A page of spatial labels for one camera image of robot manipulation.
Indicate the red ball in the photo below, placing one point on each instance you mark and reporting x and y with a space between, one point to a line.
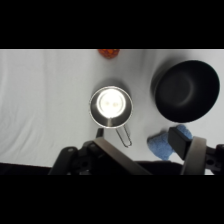
108 53

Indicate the black bowl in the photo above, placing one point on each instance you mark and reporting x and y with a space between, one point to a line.
186 91

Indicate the blue cloth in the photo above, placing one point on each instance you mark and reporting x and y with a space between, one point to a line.
160 146

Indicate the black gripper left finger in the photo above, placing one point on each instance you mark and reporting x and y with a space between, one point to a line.
113 156

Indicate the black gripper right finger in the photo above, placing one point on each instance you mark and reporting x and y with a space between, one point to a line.
186 146

